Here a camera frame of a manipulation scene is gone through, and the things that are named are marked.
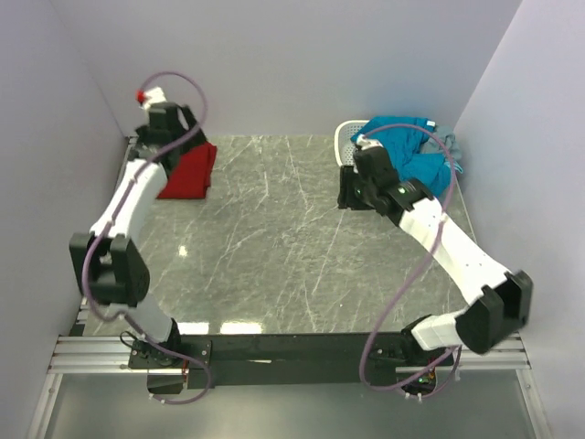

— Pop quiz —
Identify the red t shirt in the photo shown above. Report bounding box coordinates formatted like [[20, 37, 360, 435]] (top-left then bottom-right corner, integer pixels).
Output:
[[157, 141, 218, 199]]

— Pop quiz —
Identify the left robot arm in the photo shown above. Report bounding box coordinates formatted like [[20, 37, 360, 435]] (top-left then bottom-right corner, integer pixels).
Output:
[[69, 102, 206, 368]]

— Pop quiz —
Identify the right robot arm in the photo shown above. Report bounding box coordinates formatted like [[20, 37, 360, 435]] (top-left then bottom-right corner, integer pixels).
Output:
[[338, 146, 533, 365]]

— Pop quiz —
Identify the white plastic laundry basket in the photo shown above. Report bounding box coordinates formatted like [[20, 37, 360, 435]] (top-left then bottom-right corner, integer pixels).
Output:
[[334, 120, 368, 166]]

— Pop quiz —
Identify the teal blue t shirt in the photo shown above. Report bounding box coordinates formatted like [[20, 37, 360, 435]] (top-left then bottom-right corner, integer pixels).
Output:
[[351, 116, 451, 197]]

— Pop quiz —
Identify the grey blue t shirt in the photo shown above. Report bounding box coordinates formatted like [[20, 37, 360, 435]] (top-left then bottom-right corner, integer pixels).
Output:
[[420, 125, 463, 173]]

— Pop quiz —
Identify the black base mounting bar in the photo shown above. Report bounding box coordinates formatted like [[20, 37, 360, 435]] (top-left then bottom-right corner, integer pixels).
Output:
[[127, 332, 458, 390]]

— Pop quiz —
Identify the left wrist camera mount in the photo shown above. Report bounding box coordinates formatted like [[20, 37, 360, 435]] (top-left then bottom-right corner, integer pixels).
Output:
[[135, 87, 166, 112]]

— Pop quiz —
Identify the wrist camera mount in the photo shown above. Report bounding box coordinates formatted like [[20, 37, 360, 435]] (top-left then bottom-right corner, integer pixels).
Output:
[[135, 87, 166, 112], [355, 134, 383, 151]]

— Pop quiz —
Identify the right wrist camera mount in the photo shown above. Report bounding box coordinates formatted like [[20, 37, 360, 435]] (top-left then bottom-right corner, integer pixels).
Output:
[[355, 134, 383, 151]]

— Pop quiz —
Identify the aluminium frame rail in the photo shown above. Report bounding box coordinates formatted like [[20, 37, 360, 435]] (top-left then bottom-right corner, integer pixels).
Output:
[[45, 332, 534, 376]]

